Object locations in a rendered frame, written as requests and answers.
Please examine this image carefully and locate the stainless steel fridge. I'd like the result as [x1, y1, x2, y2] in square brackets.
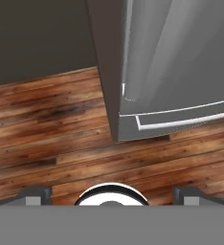
[86, 0, 224, 143]

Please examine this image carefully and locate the round white and black disc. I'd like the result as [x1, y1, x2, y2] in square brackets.
[74, 182, 150, 207]

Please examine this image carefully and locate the steel fridge freezer drawer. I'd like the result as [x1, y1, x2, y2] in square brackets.
[118, 109, 224, 142]

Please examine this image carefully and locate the silver freezer drawer handle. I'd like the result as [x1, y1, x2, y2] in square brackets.
[134, 109, 224, 132]

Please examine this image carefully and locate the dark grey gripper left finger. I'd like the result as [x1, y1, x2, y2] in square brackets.
[0, 186, 54, 207]

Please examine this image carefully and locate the steel fridge door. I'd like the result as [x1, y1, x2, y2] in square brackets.
[119, 0, 224, 117]

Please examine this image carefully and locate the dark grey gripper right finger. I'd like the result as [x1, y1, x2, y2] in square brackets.
[172, 186, 224, 207]

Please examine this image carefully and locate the silver fridge door handle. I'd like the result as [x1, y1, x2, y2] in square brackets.
[121, 0, 138, 103]

